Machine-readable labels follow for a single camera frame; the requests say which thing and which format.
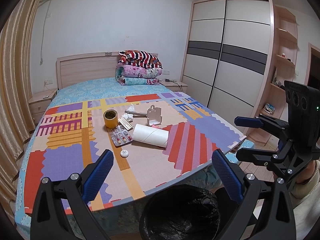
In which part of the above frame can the colourful foam puzzle mat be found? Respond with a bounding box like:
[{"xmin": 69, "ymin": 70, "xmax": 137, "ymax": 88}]
[{"xmin": 22, "ymin": 92, "xmax": 245, "ymax": 214}]

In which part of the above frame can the black trash bag bin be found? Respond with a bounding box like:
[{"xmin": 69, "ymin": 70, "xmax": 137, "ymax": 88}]
[{"xmin": 138, "ymin": 184, "xmax": 258, "ymax": 240}]

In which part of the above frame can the pink floral folded quilt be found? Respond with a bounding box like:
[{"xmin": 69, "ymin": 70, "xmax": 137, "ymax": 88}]
[{"xmin": 116, "ymin": 63, "xmax": 163, "ymax": 86}]

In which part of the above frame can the wooden nightstand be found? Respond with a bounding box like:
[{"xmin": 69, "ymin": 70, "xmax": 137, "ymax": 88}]
[
  {"xmin": 160, "ymin": 80, "xmax": 188, "ymax": 93},
  {"xmin": 29, "ymin": 88, "xmax": 58, "ymax": 126}
]

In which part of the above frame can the blue patterned bed sheet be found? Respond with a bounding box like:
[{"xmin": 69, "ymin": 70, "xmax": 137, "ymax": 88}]
[{"xmin": 15, "ymin": 78, "xmax": 254, "ymax": 237}]

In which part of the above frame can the sliding door wardrobe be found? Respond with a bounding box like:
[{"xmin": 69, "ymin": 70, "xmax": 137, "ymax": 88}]
[{"xmin": 181, "ymin": 0, "xmax": 274, "ymax": 124}]

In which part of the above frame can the wooden headboard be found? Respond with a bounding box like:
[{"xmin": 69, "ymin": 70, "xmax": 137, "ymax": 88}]
[{"xmin": 56, "ymin": 51, "xmax": 121, "ymax": 89}]

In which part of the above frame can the white bottle cap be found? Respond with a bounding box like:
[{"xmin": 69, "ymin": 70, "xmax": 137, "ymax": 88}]
[{"xmin": 120, "ymin": 150, "xmax": 129, "ymax": 158}]

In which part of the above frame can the black camera box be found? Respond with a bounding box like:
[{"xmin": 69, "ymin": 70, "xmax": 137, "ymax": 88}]
[{"xmin": 284, "ymin": 80, "xmax": 319, "ymax": 154}]

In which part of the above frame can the air conditioner cable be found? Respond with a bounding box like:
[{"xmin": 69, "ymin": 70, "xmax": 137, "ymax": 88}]
[{"xmin": 37, "ymin": 0, "xmax": 54, "ymax": 66}]

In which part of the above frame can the white tissue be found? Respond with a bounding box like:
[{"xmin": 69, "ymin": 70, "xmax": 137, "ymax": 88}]
[{"xmin": 123, "ymin": 104, "xmax": 135, "ymax": 122}]

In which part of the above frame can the wooden corner shelf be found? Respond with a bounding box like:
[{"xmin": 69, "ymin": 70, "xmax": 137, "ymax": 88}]
[{"xmin": 246, "ymin": 4, "xmax": 299, "ymax": 145}]

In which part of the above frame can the grey plastic tube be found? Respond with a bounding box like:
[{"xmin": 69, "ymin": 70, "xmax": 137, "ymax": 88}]
[{"xmin": 125, "ymin": 110, "xmax": 147, "ymax": 118}]

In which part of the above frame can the white sleeve forearm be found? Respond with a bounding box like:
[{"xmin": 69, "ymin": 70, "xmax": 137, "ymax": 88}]
[{"xmin": 290, "ymin": 160, "xmax": 319, "ymax": 239}]

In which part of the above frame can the right wooden nightstand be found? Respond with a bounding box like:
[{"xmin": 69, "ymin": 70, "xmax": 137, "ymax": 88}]
[{"xmin": 160, "ymin": 80, "xmax": 188, "ymax": 93}]

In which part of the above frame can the beige striped curtain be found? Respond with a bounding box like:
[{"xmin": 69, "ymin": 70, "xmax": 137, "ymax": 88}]
[{"xmin": 1, "ymin": 0, "xmax": 40, "ymax": 221}]

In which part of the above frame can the white cardboard tube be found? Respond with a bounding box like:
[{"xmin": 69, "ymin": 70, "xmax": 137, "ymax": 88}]
[{"xmin": 132, "ymin": 124, "xmax": 169, "ymax": 148}]

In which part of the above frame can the left wooden nightstand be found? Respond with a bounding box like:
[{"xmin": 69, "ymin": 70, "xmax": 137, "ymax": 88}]
[{"xmin": 29, "ymin": 88, "xmax": 58, "ymax": 126}]

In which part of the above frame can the pill blister pack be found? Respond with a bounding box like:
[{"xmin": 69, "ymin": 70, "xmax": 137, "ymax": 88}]
[{"xmin": 107, "ymin": 125, "xmax": 132, "ymax": 147}]

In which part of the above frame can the yellow tape roll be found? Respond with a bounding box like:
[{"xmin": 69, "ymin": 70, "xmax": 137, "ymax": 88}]
[{"xmin": 103, "ymin": 109, "xmax": 118, "ymax": 129}]

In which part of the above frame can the striped folded blanket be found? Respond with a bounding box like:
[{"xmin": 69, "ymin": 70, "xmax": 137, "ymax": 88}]
[{"xmin": 118, "ymin": 50, "xmax": 163, "ymax": 68}]

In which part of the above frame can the small wooden box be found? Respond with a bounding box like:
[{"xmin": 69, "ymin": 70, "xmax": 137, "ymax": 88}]
[{"xmin": 118, "ymin": 117, "xmax": 133, "ymax": 131}]

